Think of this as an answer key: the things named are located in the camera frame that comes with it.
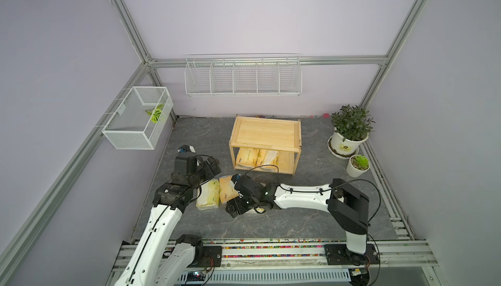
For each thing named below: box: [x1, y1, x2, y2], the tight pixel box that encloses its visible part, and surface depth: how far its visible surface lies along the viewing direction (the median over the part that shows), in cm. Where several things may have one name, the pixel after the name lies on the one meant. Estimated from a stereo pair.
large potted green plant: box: [326, 104, 377, 160], surface depth 95 cm
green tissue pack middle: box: [195, 178, 220, 210], surface depth 88 cm
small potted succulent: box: [345, 154, 371, 178], surface depth 91 cm
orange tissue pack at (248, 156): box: [235, 147, 260, 167], surface depth 98 cm
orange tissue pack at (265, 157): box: [255, 148, 280, 167], surface depth 98 cm
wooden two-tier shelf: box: [229, 114, 303, 177], surface depth 88 cm
